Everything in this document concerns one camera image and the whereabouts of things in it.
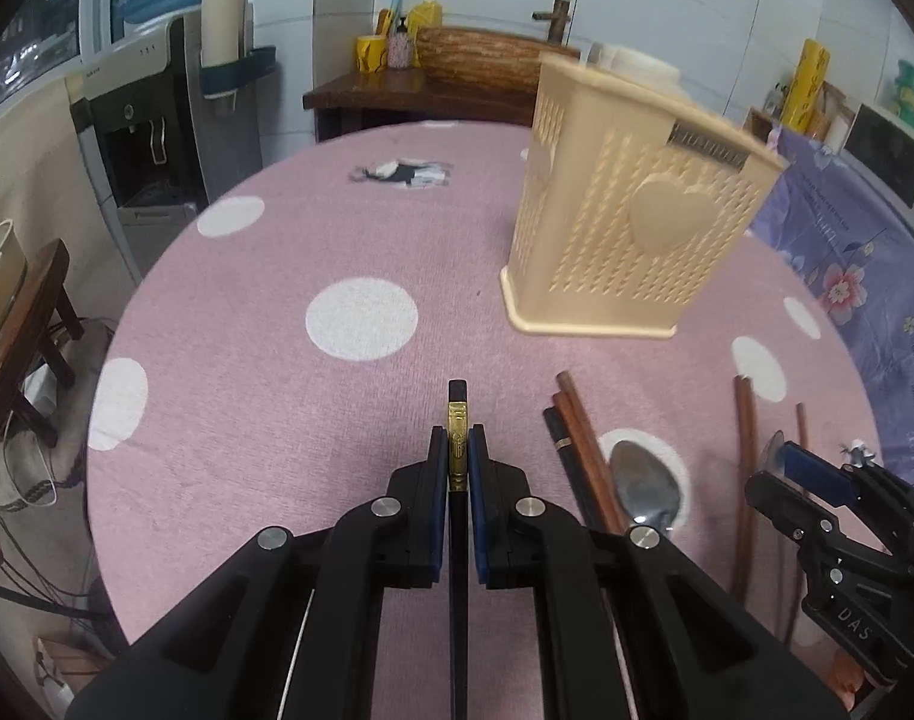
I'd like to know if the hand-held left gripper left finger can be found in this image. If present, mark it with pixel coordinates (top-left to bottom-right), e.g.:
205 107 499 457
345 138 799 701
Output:
63 426 450 720

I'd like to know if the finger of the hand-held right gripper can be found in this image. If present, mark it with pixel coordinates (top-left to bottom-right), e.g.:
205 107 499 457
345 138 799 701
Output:
744 469 914 578
783 442 914 541

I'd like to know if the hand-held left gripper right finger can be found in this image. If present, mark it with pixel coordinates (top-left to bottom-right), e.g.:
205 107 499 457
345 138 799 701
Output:
468 424 852 720

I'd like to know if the brown wooden chopstick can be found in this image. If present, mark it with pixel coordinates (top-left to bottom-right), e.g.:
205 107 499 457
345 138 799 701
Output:
556 371 630 535
729 373 758 607
551 390 615 533
783 403 810 646

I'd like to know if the black chopstick with gold band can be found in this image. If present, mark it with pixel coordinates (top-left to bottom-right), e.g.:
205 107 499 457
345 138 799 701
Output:
446 380 471 720
543 406 602 531

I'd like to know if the beige plastic utensil holder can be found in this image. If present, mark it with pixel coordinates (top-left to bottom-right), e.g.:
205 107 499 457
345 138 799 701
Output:
500 52 792 340

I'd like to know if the pink polka dot tablecloth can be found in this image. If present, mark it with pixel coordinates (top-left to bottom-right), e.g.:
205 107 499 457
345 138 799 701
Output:
86 120 889 720

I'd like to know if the purple floral cloth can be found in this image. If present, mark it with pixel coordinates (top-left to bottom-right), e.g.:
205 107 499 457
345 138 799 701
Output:
749 127 914 563

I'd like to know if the white microwave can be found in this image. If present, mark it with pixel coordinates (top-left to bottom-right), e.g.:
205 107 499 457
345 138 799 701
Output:
839 101 914 218

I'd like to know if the wooden box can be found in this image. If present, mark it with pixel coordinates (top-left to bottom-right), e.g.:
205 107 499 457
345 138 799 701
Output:
743 79 859 147

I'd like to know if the yellow roll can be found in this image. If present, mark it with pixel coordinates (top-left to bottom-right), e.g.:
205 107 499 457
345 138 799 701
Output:
783 37 833 137

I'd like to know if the wooden cabinet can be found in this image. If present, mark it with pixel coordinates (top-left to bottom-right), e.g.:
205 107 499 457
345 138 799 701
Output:
303 67 585 143

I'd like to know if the wooden stool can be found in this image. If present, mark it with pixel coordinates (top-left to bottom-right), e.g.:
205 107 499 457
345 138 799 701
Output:
0 238 83 447

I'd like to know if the patterned small bottle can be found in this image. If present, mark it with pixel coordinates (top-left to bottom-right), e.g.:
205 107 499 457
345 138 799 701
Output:
388 17 414 70

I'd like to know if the yellow cup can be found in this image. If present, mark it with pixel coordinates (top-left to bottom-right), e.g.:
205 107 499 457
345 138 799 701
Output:
356 34 389 74

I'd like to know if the grey water dispenser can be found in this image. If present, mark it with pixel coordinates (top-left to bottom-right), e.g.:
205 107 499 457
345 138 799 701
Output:
71 15 263 278

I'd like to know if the dark cup holder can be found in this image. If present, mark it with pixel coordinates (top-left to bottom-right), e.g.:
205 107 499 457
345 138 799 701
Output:
200 45 282 102

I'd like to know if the bamboo faucet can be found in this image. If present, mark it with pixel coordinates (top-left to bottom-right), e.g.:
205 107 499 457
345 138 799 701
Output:
532 0 574 46

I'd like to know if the stack of paper cups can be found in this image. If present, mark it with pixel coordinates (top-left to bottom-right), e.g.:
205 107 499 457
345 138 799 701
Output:
200 0 252 65

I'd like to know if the window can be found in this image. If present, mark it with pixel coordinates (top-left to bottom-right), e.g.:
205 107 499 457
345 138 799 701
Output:
0 0 117 128

